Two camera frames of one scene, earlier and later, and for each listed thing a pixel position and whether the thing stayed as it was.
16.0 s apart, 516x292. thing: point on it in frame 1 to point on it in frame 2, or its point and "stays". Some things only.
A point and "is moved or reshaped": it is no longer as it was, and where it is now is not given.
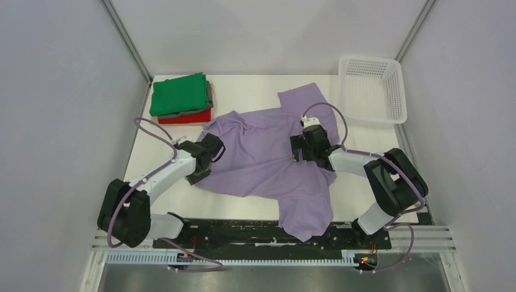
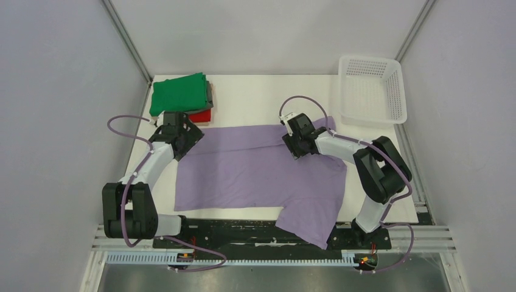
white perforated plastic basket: [371, 92] stays
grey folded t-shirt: [209, 102] stays
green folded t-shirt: [175, 95] stays
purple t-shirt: [258, 159] is moved or reshaped
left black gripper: [192, 179] to [193, 135]
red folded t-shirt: [201, 117] stays
